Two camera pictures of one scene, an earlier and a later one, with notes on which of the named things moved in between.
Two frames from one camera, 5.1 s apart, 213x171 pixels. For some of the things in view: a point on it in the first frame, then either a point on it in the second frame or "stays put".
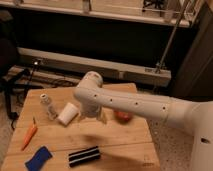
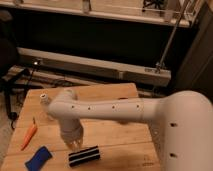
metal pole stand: x=159 y=66 stays put
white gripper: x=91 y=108 to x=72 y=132
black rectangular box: x=84 y=156 stays put
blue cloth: x=41 y=156 stays put
